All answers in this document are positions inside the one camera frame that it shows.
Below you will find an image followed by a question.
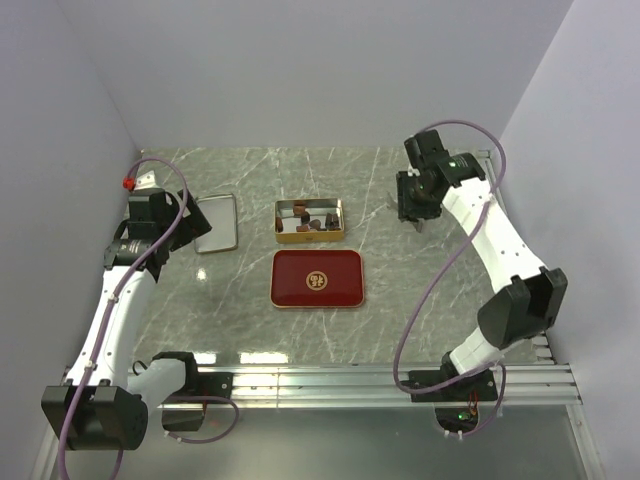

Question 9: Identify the gold tin box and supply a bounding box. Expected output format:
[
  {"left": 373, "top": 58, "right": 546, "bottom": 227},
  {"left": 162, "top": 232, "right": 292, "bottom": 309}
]
[{"left": 274, "top": 197, "right": 345, "bottom": 244}]

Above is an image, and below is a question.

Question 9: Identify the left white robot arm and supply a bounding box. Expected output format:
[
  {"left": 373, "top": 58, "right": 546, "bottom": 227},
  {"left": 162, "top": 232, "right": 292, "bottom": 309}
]
[{"left": 41, "top": 178, "right": 211, "bottom": 451}]

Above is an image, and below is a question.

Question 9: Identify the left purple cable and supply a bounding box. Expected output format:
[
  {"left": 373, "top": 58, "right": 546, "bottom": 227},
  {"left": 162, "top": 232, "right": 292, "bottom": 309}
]
[{"left": 55, "top": 157, "right": 241, "bottom": 480}]

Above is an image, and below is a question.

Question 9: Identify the red emergency knob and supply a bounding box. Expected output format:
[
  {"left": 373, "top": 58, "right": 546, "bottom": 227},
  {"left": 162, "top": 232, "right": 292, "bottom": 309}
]
[{"left": 122, "top": 177, "right": 137, "bottom": 192}]

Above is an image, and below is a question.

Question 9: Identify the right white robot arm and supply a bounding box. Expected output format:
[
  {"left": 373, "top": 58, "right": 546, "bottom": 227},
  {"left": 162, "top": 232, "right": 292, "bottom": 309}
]
[{"left": 396, "top": 127, "right": 568, "bottom": 399}]

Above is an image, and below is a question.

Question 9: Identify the aluminium mounting rail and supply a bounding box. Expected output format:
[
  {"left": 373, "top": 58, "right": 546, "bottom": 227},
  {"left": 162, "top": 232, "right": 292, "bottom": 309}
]
[{"left": 59, "top": 363, "right": 584, "bottom": 410}]

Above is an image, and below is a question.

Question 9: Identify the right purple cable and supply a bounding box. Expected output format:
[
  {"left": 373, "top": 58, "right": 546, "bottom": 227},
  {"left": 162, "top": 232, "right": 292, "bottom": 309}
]
[{"left": 392, "top": 119, "right": 510, "bottom": 439}]

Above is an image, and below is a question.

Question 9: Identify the side aluminium rail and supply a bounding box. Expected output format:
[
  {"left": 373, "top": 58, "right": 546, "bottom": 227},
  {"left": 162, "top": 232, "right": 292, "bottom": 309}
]
[{"left": 477, "top": 149, "right": 556, "bottom": 366}]

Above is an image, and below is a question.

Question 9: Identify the purple cable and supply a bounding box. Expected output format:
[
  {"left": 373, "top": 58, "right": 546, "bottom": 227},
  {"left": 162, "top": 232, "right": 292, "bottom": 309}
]
[
  {"left": 392, "top": 119, "right": 510, "bottom": 439},
  {"left": 55, "top": 157, "right": 241, "bottom": 480}
]

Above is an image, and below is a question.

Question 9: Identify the light brown bar chocolate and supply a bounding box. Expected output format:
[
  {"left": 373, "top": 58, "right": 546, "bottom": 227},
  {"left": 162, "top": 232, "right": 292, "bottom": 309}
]
[{"left": 293, "top": 202, "right": 306, "bottom": 216}]

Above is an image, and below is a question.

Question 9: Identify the silver tin lid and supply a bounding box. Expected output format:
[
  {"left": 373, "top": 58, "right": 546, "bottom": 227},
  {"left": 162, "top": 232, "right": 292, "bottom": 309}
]
[{"left": 194, "top": 193, "right": 238, "bottom": 255}]

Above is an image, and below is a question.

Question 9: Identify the red gold-rimmed tray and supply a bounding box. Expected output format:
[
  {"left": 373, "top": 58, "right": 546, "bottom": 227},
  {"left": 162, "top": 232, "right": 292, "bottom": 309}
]
[{"left": 270, "top": 249, "right": 365, "bottom": 309}]

